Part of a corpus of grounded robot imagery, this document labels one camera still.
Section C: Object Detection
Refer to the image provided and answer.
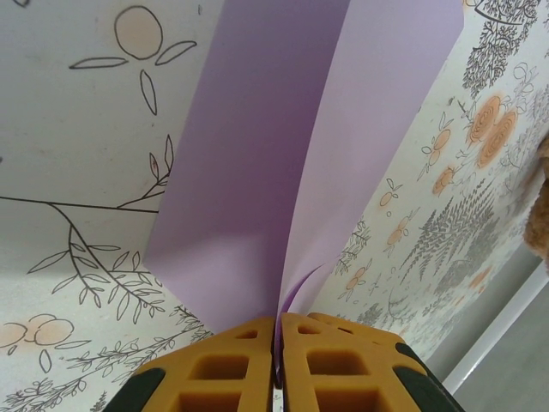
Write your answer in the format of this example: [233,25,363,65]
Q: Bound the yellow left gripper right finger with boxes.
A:
[279,312,468,412]

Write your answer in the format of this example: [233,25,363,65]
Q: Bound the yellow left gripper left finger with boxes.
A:
[105,316,276,412]

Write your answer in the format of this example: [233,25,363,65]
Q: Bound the purple square paper sheet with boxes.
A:
[143,0,468,390]

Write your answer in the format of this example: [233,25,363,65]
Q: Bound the brown teddy bear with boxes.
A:
[522,132,549,278]

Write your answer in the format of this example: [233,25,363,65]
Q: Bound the floral print table mat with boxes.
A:
[0,0,549,412]

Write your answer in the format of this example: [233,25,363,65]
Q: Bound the aluminium back frame rail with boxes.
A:
[441,257,549,412]

